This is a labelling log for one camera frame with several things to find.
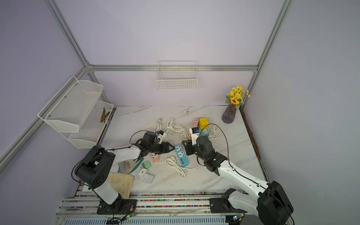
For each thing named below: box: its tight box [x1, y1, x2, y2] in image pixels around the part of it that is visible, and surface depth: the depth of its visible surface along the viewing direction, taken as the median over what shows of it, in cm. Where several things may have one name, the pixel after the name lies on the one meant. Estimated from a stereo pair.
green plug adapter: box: [141, 160, 151, 169], surface depth 90 cm
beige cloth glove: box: [107, 171, 135, 200], surface depth 83 cm
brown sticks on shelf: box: [99, 106, 111, 123], surface depth 98 cm
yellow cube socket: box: [198, 118, 210, 130], surface depth 103 cm
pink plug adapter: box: [148, 152, 160, 163], surface depth 92 cm
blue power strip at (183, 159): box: [174, 143, 190, 168], surface depth 92 cm
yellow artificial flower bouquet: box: [225, 84, 251, 110], surface depth 94 cm
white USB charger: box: [137, 168, 148, 182], surface depth 81 cm
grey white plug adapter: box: [142, 173, 155, 184], surface depth 80 cm
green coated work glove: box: [117, 157, 144, 174], surface depth 88 cm
